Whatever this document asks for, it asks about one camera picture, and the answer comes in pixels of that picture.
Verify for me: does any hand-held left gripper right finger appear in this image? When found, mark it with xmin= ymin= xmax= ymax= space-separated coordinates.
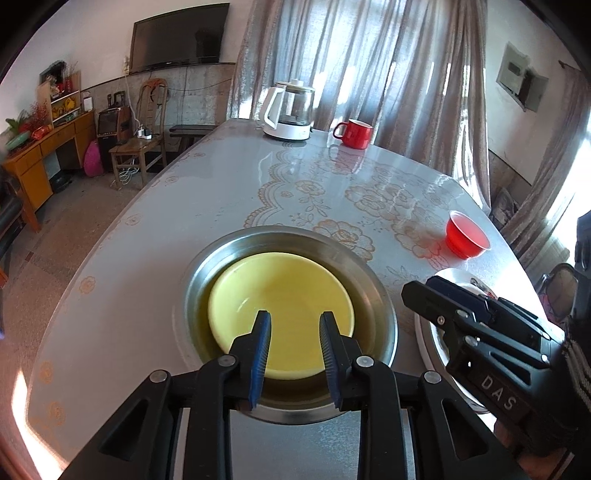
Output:
xmin=320 ymin=311 xmax=532 ymax=480

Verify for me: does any red mug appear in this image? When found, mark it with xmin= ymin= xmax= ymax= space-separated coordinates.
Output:
xmin=332 ymin=119 xmax=373 ymax=149

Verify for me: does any wall electrical panel box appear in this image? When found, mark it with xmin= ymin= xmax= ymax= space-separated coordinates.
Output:
xmin=496 ymin=41 xmax=550 ymax=112

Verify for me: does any dark wooden bench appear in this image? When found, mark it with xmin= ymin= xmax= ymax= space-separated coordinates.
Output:
xmin=168 ymin=124 xmax=218 ymax=153

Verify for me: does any pink bag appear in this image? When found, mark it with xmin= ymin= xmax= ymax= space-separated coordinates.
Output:
xmin=83 ymin=141 xmax=105 ymax=177

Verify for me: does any white plate with red print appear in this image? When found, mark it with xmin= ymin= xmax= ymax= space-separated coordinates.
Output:
xmin=418 ymin=269 xmax=497 ymax=407

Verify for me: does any wooden desk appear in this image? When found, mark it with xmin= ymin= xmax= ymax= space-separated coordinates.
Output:
xmin=0 ymin=111 xmax=96 ymax=234

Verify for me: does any black speaker box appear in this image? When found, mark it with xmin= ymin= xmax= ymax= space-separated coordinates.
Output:
xmin=96 ymin=105 xmax=132 ymax=171

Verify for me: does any yellow plastic bowl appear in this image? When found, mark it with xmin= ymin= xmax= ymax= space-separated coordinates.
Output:
xmin=208 ymin=251 xmax=356 ymax=381

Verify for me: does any dark chair with pink cloth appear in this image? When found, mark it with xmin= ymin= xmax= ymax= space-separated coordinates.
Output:
xmin=538 ymin=262 xmax=580 ymax=319

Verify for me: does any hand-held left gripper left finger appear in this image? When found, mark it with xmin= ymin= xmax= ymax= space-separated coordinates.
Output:
xmin=60 ymin=310 xmax=273 ymax=480

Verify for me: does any wooden chair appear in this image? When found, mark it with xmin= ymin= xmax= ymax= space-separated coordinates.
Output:
xmin=108 ymin=78 xmax=169 ymax=188

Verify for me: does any glass kettle with white base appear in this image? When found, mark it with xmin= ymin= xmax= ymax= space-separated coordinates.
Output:
xmin=257 ymin=79 xmax=316 ymax=142

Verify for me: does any steel bowl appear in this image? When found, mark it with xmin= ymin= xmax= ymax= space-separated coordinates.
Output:
xmin=173 ymin=225 xmax=399 ymax=424

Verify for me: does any display shelf with yellow items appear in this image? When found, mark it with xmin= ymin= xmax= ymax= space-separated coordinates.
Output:
xmin=36 ymin=60 xmax=84 ymax=125

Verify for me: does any grey sack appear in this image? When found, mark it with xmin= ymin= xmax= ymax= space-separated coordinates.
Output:
xmin=489 ymin=187 xmax=525 ymax=228

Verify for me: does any green potted plant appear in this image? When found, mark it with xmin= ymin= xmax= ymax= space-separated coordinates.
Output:
xmin=4 ymin=117 xmax=33 ymax=151

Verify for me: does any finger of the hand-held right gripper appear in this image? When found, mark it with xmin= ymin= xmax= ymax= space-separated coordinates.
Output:
xmin=401 ymin=280 xmax=491 ymax=352
xmin=426 ymin=275 xmax=539 ymax=325

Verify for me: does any red plastic bowl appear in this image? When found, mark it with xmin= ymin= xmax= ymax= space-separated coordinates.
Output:
xmin=445 ymin=210 xmax=490 ymax=260

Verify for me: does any black flat television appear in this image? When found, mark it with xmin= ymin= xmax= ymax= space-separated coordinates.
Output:
xmin=128 ymin=2 xmax=230 ymax=75

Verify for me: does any grey sheer window curtain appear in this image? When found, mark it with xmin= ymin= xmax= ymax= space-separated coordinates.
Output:
xmin=226 ymin=0 xmax=492 ymax=208

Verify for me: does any grey side curtain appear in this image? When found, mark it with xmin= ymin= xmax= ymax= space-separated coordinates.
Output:
xmin=501 ymin=62 xmax=591 ymax=264

